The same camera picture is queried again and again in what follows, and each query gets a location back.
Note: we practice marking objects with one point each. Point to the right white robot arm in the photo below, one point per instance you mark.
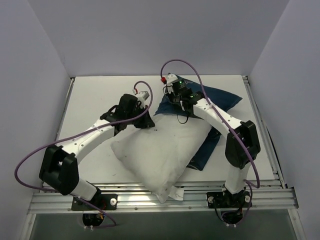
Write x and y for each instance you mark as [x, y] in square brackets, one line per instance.
[242, 141]

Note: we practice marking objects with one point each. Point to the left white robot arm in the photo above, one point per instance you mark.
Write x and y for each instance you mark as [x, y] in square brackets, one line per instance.
[59, 167]

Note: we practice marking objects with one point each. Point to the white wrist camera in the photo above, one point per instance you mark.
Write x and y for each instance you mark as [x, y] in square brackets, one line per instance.
[142, 96]
[168, 81]

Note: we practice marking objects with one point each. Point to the white pillow insert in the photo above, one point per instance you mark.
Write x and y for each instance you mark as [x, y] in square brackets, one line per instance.
[158, 156]

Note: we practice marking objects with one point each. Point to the blue fish-print pillowcase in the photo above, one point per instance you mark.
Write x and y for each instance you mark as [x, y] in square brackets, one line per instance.
[223, 99]

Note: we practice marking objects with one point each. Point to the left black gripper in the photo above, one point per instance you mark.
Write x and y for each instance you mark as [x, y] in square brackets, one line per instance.
[144, 121]

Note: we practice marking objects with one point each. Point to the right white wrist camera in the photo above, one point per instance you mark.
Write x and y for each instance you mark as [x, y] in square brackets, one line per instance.
[168, 81]

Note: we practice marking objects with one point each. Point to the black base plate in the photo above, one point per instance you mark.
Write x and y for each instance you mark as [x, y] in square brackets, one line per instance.
[105, 202]
[225, 200]

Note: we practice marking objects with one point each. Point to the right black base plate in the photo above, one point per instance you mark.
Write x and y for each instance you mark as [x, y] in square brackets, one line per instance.
[225, 200]

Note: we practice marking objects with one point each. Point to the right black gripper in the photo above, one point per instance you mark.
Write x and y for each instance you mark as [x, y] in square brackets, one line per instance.
[174, 97]

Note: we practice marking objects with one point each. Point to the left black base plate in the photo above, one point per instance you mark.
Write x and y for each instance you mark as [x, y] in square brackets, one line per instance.
[105, 202]

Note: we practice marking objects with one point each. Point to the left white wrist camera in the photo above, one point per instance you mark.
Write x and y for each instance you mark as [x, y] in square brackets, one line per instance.
[142, 96]

